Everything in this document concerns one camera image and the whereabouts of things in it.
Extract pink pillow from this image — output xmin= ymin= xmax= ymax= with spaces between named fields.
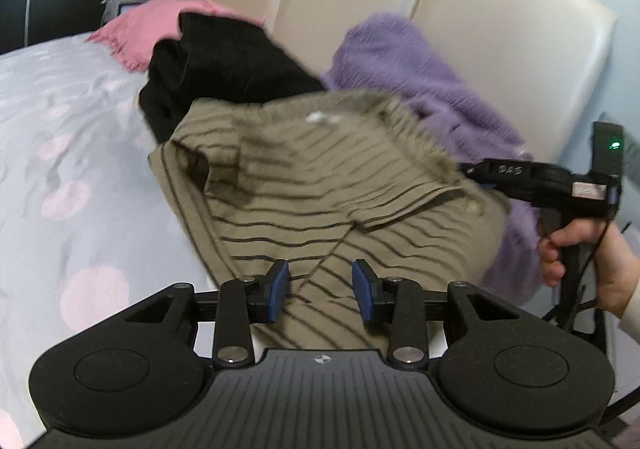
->
xmin=85 ymin=0 xmax=266 ymax=72

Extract tan striped pants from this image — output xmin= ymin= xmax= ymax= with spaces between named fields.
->
xmin=147 ymin=90 xmax=511 ymax=352

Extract black clothes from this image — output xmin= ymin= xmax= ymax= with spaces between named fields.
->
xmin=137 ymin=11 xmax=328 ymax=144

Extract bed with polka dot sheet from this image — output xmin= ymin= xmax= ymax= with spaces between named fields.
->
xmin=0 ymin=31 xmax=221 ymax=449

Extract purple knit sweater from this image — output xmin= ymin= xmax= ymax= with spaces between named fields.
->
xmin=320 ymin=13 xmax=546 ymax=305

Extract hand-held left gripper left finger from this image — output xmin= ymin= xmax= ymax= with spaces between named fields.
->
xmin=125 ymin=259 xmax=291 ymax=371

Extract person's right forearm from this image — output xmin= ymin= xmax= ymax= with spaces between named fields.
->
xmin=619 ymin=279 xmax=640 ymax=347

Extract person's right hand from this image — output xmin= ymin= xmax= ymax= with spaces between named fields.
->
xmin=537 ymin=220 xmax=640 ymax=316

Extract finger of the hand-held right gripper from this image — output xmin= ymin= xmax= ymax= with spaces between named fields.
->
xmin=457 ymin=159 xmax=497 ymax=190

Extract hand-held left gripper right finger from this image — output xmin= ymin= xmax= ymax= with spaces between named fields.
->
xmin=351 ymin=259 xmax=521 ymax=371

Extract beige padded headboard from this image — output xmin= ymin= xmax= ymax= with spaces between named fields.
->
xmin=177 ymin=0 xmax=626 ymax=180

